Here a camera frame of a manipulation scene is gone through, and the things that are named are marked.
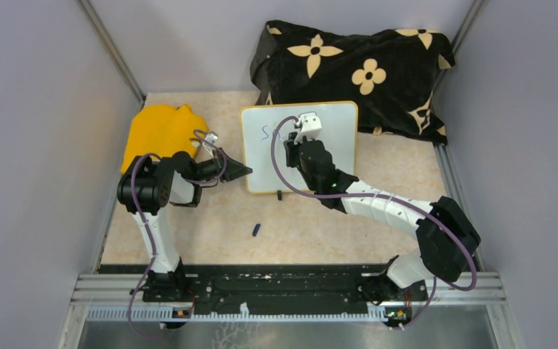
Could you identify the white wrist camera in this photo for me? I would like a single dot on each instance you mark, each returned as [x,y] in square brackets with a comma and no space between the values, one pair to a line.
[308,127]
[211,137]

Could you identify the yellow framed whiteboard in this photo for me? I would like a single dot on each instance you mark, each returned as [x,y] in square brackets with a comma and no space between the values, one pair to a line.
[338,134]

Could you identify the yellow cloth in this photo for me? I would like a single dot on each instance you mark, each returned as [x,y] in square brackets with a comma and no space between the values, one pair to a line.
[163,130]

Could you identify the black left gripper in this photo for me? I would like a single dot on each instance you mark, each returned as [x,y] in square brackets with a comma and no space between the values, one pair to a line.
[233,169]

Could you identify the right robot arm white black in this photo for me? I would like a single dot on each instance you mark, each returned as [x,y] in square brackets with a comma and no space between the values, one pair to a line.
[445,236]

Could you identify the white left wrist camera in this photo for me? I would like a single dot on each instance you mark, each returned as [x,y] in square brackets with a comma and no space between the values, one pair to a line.
[211,137]

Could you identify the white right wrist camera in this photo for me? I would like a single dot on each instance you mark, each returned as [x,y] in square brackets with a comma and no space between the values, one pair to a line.
[308,127]

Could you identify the blue marker cap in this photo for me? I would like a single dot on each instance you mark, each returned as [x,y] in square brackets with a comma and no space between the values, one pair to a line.
[256,229]

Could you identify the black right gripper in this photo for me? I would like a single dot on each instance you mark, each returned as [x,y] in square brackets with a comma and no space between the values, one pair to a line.
[292,147]

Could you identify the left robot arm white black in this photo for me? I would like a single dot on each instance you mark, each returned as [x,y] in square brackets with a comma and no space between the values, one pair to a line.
[146,189]

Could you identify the black floral blanket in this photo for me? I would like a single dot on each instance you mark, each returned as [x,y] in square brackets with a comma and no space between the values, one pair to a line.
[389,75]

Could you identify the white perforated cable tray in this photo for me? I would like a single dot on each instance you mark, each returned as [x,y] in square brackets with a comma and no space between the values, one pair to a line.
[166,312]

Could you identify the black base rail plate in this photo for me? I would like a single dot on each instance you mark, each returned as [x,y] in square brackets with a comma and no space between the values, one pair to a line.
[275,290]

